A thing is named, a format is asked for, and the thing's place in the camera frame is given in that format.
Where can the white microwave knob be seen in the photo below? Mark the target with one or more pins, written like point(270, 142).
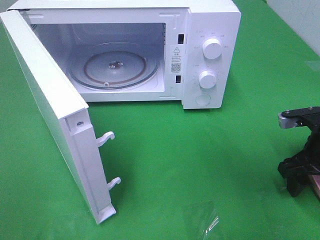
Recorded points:
point(212, 48)
point(207, 79)

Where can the lower white microwave knob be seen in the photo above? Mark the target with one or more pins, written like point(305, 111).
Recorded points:
point(207, 79)

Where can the white microwave oven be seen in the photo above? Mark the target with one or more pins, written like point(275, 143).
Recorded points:
point(181, 26)

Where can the upper white microwave knob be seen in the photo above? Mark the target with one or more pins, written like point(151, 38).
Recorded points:
point(212, 48)

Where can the round door release button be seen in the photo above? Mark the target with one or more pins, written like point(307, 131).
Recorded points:
point(203, 99)

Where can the white microwave door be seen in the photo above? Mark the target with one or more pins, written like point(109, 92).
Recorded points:
point(66, 115)

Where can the pink round plate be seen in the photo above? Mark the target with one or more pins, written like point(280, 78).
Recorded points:
point(315, 181)

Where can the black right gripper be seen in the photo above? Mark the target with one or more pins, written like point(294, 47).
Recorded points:
point(296, 169)

